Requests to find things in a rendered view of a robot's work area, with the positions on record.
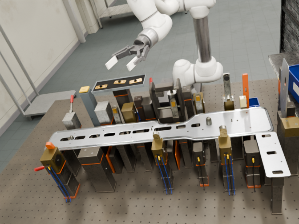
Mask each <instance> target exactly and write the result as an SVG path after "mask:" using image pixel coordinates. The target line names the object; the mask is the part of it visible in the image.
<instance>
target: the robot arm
mask: <svg viewBox="0 0 299 224"><path fill-rule="evenodd" d="M127 3H128V5H129V6H130V8H131V10H132V11H133V13H134V14H135V16H136V17H137V18H138V19H139V20H140V22H141V24H142V26H143V31H142V32H141V33H140V34H139V35H138V37H137V38H136V39H135V41H134V44H133V45H132V46H131V47H129V46H128V45H127V46H126V47H125V48H123V49H121V50H120V51H118V52H116V53H114V54H112V59H111V60H109V61H108V62H107V63H106V64H105V65H106V67H107V69H108V70H109V69H110V68H111V67H112V66H114V65H115V64H116V63H117V62H118V60H119V59H121V58H123V57H126V56H130V55H132V54H135V55H136V54H137V56H136V57H134V58H133V59H132V60H131V61H130V62H129V63H128V64H127V68H128V70H129V71H131V70H132V69H133V68H134V67H135V66H136V65H137V64H138V63H139V62H141V61H142V60H143V61H145V60H146V58H147V55H148V52H149V51H150V49H151V48H152V47H153V46H154V45H155V44H156V43H157V42H159V41H161V40H162V39H163V38H164V37H165V36H166V35H167V34H168V33H169V31H170V30H171V27H172V20H171V18H170V17H169V16H170V15H172V14H174V13H176V12H186V11H189V13H190V15H191V16H192V17H193V24H194V32H195V39H196V45H197V52H198V59H197V61H196V64H191V63H190V62H189V61H187V60H178V61H176V62H175V64H174V67H173V73H172V74H173V80H174V86H176V81H177V78H179V79H180V82H181V87H183V86H188V85H190V87H191V92H192V95H193V94H194V93H197V92H196V90H195V87H194V84H195V83H210V82H215V81H217V80H219V79H221V78H222V71H223V67H222V65H221V64H220V63H219V62H216V60H215V58H214V57H212V56H211V47H210V32H209V23H208V14H209V11H210V8H212V7H214V5H215V3H216V0H165V1H164V2H163V1H161V0H127ZM129 51H130V53H129Z"/></svg>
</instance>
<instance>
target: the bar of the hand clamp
mask: <svg viewBox="0 0 299 224"><path fill-rule="evenodd" d="M223 82H224V91H225V99H226V102H227V97H226V95H228V94H230V101H232V96H231V87H230V74H229V73H223Z"/></svg>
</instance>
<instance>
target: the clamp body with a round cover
mask: <svg viewBox="0 0 299 224"><path fill-rule="evenodd" d="M121 112H122V114H123V117H124V120H125V123H132V122H139V120H138V118H139V116H138V114H137V111H136V108H135V104H134V102H131V103H124V104H123V106H122V110H121ZM134 133H136V131H133V134H134ZM134 146H135V149H136V153H140V152H139V149H138V148H137V146H136V144H134Z"/></svg>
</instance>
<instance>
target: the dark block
mask: <svg viewBox="0 0 299 224"><path fill-rule="evenodd" d="M182 94H183V99H184V101H185V104H186V110H187V115H188V119H189V118H190V117H192V116H193V115H195V113H194V106H193V101H192V92H191V87H190V85H188V86H183V87H182ZM191 127H197V124H193V125H191Z"/></svg>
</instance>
